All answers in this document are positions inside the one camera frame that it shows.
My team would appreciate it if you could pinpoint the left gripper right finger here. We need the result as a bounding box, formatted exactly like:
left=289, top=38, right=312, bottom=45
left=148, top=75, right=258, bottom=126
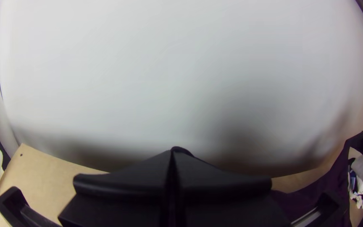
left=172, top=149, right=292, bottom=227

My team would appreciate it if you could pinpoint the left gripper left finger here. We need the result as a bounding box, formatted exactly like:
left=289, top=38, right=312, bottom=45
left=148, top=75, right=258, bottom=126
left=58, top=148, right=173, bottom=227

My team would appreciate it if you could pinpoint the dark t-shirt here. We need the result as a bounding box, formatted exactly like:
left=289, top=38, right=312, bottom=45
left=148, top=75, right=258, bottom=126
left=269, top=132, right=363, bottom=227

